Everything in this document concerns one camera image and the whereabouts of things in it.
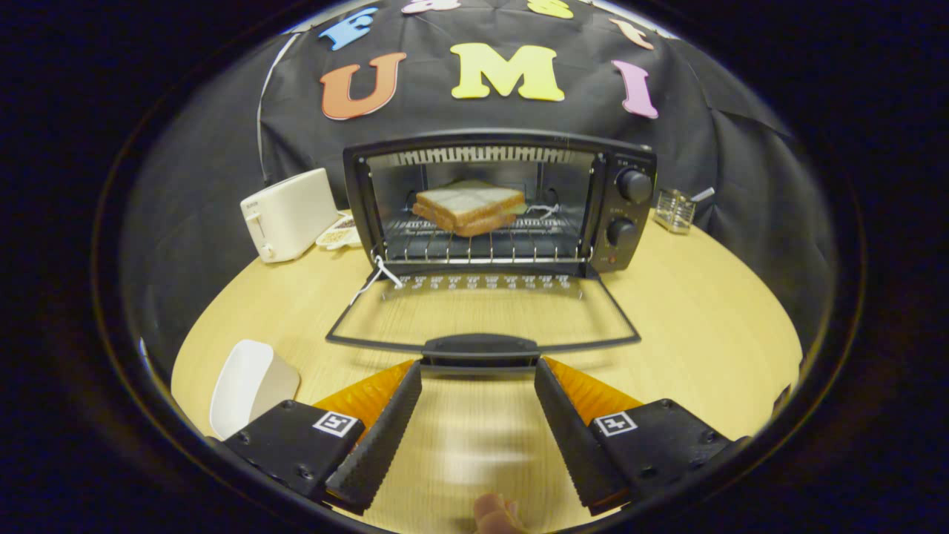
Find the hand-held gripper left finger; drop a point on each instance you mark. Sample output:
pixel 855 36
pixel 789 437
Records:
pixel 382 437

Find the white food tray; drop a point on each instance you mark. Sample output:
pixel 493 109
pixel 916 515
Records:
pixel 245 386

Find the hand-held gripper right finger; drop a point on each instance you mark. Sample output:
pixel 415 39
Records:
pixel 571 437

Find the toast sandwich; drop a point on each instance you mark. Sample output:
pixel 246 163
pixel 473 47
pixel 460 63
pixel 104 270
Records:
pixel 467 204

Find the black backdrop cloth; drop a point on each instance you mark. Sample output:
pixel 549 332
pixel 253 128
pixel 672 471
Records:
pixel 185 185

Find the white pop-up toaster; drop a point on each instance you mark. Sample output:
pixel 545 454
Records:
pixel 289 215

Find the clear glass utensil holder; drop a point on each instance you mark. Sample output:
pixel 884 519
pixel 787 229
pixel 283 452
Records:
pixel 675 211

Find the small plate with snacks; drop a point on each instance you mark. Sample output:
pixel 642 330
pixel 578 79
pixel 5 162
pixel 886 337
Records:
pixel 339 236

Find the black toaster oven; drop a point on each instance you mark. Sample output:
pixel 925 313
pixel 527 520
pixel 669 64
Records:
pixel 630 222

